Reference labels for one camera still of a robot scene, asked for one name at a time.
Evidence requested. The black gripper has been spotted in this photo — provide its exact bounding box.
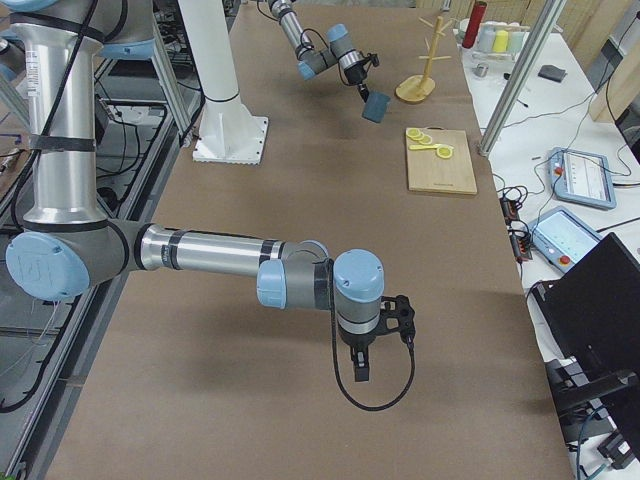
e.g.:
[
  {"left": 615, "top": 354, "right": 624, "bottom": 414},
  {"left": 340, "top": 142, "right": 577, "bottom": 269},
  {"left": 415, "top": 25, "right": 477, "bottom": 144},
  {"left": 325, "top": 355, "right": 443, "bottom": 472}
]
[
  {"left": 345, "top": 63, "right": 370, "bottom": 102},
  {"left": 339, "top": 327, "right": 377, "bottom": 383}
]

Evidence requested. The blue cup yellow inside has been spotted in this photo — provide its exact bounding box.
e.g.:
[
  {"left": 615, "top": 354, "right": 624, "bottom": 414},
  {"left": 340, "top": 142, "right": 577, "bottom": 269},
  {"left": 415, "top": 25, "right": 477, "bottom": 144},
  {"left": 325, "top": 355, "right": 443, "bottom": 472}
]
[{"left": 362, "top": 91, "right": 390, "bottom": 123}]

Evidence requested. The wooden cup storage rack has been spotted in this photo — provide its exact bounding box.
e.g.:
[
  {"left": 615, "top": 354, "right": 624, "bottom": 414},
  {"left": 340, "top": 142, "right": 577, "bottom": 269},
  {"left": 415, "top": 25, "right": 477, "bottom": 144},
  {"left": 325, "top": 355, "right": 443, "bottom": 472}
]
[{"left": 395, "top": 16, "right": 452, "bottom": 105}]

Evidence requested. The small metal cup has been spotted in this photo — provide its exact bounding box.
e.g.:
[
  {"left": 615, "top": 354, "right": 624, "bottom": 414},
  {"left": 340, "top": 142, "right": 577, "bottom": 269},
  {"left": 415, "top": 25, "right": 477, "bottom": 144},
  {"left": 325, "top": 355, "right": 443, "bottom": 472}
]
[{"left": 473, "top": 63, "right": 489, "bottom": 78}]

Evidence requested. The yellow plastic knife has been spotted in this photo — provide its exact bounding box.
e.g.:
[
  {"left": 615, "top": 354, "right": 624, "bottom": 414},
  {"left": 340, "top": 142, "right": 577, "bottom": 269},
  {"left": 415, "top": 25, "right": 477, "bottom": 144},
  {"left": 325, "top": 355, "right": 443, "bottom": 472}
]
[{"left": 408, "top": 144, "right": 441, "bottom": 151}]

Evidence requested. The lemon slice right of knife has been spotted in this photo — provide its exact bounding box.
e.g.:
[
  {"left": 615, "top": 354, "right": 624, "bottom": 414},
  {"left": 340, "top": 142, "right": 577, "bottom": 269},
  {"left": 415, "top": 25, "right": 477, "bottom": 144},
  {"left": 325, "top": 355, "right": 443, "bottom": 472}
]
[{"left": 436, "top": 144, "right": 454, "bottom": 159}]

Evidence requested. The wooden cutting board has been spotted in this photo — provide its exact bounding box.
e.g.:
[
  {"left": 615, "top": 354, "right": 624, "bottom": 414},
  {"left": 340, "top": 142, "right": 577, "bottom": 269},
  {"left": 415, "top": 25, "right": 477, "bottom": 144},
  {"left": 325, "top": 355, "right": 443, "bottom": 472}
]
[{"left": 405, "top": 127, "right": 477, "bottom": 195}]

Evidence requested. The red cylinder can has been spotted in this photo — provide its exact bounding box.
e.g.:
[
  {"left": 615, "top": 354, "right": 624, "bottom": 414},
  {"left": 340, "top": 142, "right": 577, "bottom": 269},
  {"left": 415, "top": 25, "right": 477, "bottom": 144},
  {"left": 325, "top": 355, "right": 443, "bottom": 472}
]
[{"left": 462, "top": 1, "right": 488, "bottom": 49}]

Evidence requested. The dark grey pad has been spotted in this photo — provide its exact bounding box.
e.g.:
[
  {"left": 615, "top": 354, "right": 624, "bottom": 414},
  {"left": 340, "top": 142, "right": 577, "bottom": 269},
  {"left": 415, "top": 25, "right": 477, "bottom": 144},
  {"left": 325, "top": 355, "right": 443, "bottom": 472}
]
[{"left": 537, "top": 64, "right": 567, "bottom": 83}]

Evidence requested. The black power strip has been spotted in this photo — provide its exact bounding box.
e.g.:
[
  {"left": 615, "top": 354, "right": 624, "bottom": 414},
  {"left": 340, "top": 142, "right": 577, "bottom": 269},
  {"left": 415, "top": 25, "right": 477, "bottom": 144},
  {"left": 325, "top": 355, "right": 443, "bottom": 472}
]
[{"left": 500, "top": 196, "right": 532, "bottom": 264}]

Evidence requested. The blue teach pendant far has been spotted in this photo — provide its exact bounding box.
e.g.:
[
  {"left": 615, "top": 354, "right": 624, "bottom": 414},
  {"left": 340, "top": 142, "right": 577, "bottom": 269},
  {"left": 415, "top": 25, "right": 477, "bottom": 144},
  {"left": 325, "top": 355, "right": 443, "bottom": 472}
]
[{"left": 548, "top": 147, "right": 617, "bottom": 210}]

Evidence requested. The blue teach pendant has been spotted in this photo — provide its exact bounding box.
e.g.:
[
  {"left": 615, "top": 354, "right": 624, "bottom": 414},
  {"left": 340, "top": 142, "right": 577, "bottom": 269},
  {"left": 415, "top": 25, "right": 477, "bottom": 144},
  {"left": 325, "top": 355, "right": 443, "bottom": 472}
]
[
  {"left": 528, "top": 206, "right": 602, "bottom": 273},
  {"left": 548, "top": 147, "right": 617, "bottom": 210}
]

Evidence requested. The blue teach pendant near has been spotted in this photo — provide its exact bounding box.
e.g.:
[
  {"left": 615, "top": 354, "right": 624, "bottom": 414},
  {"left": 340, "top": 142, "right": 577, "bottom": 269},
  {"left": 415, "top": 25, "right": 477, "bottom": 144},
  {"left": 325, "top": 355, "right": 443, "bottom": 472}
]
[{"left": 528, "top": 206, "right": 602, "bottom": 273}]

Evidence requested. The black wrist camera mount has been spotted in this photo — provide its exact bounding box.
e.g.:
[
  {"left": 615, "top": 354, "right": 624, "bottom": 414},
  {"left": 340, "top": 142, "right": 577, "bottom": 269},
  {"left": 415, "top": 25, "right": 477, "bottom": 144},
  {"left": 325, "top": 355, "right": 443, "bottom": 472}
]
[{"left": 374, "top": 295, "right": 416, "bottom": 350}]

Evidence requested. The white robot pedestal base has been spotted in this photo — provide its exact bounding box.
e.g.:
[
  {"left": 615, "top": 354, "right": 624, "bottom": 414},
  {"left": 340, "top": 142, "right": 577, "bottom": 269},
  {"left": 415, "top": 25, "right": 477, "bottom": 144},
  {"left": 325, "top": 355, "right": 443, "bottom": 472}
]
[{"left": 179, "top": 0, "right": 269, "bottom": 165}]

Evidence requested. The aluminium frame post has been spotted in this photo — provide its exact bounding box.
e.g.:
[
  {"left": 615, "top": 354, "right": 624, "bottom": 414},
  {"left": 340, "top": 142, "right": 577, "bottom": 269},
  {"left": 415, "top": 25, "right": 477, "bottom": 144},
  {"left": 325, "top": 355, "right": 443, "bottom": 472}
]
[{"left": 478, "top": 0, "right": 566, "bottom": 157}]

